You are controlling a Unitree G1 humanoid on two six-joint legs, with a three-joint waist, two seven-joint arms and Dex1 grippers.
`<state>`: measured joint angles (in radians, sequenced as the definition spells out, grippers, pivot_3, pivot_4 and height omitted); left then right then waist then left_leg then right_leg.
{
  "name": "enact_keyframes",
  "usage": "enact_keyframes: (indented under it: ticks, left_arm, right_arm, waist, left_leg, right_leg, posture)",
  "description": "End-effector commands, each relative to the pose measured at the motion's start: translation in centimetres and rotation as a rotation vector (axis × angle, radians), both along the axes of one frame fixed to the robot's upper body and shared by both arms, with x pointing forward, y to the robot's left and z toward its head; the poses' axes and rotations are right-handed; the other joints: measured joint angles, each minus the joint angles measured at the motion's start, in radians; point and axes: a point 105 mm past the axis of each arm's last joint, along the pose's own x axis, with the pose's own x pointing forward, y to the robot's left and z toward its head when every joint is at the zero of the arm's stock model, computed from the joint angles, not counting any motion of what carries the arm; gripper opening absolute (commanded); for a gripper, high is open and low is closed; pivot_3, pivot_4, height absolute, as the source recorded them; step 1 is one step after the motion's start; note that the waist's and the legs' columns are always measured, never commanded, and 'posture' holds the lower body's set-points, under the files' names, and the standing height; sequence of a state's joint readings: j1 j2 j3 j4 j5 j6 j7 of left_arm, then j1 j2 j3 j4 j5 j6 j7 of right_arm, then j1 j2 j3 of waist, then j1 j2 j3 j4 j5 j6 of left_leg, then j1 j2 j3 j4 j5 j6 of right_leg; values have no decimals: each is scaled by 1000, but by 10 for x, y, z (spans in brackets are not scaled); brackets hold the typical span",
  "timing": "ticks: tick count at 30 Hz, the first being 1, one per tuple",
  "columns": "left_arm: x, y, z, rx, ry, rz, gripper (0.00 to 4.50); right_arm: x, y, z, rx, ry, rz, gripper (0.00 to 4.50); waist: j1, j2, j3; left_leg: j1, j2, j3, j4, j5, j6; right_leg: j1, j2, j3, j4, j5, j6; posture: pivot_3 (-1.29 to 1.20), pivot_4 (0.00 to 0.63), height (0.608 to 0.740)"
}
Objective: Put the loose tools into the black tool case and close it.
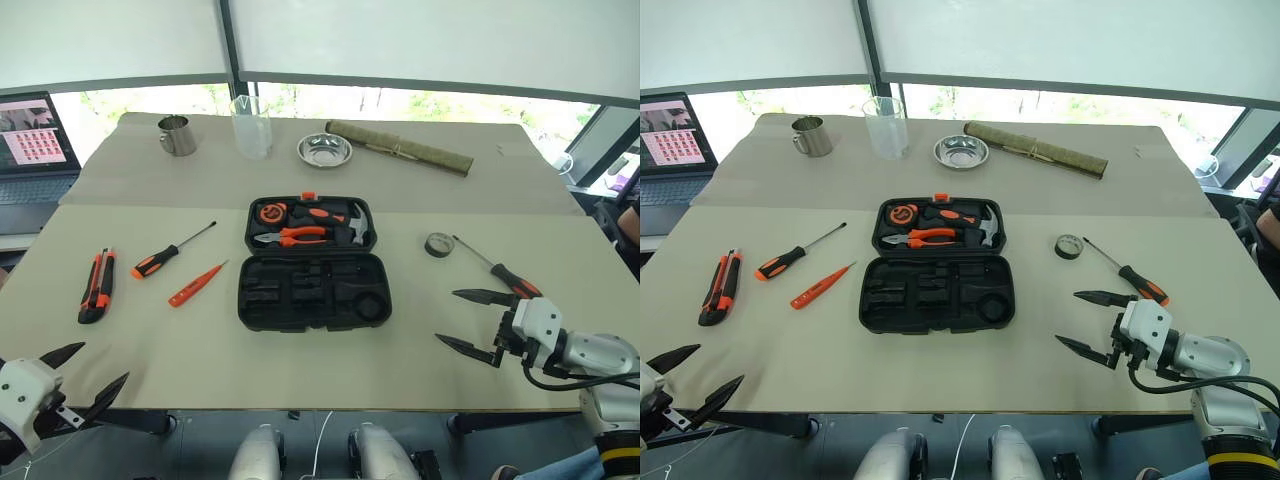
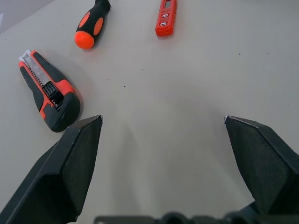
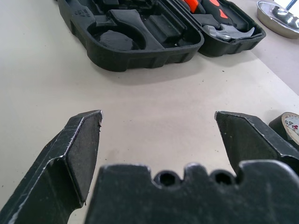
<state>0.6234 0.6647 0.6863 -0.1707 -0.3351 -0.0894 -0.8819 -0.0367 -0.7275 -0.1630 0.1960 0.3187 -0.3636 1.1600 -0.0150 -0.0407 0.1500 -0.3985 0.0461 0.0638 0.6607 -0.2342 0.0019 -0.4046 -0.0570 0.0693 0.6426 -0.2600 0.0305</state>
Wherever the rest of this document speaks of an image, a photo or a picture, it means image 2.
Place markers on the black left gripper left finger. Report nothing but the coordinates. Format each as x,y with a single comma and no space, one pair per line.
58,177

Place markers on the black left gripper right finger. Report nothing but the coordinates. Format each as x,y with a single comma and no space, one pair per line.
266,163

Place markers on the orange black utility knife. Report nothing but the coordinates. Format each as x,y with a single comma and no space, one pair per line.
66,105

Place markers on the red digital tester pen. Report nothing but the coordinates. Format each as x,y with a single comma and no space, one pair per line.
164,26

